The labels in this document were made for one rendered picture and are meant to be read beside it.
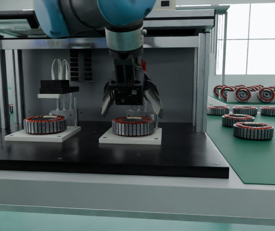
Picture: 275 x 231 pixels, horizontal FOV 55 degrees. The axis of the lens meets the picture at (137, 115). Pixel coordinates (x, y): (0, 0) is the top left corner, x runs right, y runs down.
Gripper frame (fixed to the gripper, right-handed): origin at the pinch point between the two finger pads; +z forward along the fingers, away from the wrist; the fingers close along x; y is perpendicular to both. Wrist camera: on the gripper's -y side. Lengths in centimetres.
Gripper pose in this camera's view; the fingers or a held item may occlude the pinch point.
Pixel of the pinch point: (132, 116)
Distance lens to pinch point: 68.7
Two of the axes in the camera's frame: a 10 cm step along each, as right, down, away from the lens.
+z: 0.5, 7.9, 6.1
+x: 9.9, 0.2, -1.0
